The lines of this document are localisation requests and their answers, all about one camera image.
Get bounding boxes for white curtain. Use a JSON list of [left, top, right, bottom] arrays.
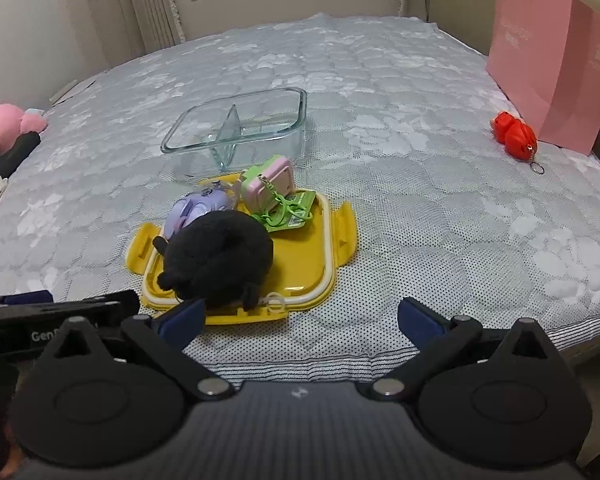
[[107, 0, 186, 53]]

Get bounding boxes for pink plush toy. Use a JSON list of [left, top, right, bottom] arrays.
[[0, 103, 48, 153]]

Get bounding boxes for clear glass container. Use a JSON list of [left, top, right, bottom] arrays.
[[160, 87, 308, 181]]

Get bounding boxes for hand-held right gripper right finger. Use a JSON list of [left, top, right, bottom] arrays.
[[370, 296, 563, 402]]

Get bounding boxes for pink green toy camera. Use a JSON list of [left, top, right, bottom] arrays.
[[239, 155, 317, 233]]

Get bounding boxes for black plush toy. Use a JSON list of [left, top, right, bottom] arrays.
[[152, 209, 288, 315]]

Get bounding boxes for purple toy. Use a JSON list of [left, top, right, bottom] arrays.
[[164, 183, 241, 241]]

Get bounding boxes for red toy keychain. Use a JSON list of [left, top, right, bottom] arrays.
[[490, 111, 546, 176]]

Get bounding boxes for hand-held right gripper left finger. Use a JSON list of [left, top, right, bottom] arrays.
[[40, 297, 233, 401]]

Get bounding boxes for pink paper bag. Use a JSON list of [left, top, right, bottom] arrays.
[[486, 0, 600, 156]]

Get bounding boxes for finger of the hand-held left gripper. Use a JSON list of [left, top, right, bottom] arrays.
[[0, 289, 142, 317]]

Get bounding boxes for yellow container lid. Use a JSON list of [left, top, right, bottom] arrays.
[[126, 172, 357, 327]]

